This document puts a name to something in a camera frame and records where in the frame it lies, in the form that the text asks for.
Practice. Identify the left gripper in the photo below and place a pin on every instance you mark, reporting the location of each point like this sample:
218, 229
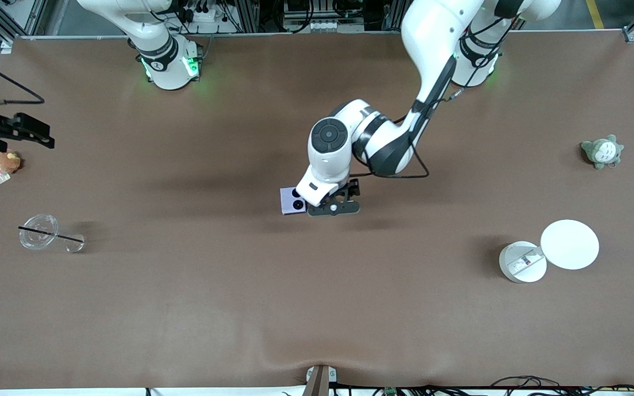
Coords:
351, 190

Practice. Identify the purple smartphone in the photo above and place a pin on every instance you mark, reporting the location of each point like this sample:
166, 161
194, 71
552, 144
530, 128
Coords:
289, 206

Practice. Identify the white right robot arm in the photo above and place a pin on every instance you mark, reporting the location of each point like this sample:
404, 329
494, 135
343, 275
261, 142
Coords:
157, 33

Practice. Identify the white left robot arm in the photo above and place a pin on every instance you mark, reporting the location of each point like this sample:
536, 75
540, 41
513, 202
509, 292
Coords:
432, 33

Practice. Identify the brown bear plush with tag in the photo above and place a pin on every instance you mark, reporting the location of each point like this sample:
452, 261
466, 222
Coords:
7, 161

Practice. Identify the clear plastic cup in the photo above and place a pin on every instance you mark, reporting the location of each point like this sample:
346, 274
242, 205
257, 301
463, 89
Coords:
37, 232

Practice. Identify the black drinking straw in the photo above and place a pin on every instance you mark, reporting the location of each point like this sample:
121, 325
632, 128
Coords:
53, 235

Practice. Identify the white terminal block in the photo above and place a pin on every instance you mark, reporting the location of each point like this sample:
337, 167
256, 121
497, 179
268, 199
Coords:
325, 26

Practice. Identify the white power strip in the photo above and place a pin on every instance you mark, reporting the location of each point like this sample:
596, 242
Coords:
201, 15

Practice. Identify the grey green Totoro plush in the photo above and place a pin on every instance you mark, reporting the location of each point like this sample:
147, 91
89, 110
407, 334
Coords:
602, 152

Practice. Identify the metal table clamp bracket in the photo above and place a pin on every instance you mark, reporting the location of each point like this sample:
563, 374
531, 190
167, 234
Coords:
318, 380

